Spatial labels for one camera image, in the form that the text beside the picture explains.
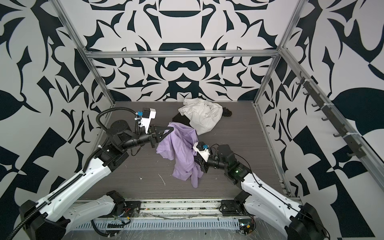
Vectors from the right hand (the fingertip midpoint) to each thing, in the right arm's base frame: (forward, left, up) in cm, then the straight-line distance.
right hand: (192, 155), depth 73 cm
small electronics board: (-27, -25, -20) cm, 42 cm away
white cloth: (+33, -7, -11) cm, 36 cm away
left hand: (+4, +7, +19) cm, 21 cm away
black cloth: (+33, +8, -14) cm, 37 cm away
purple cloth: (0, +6, +10) cm, 12 cm away
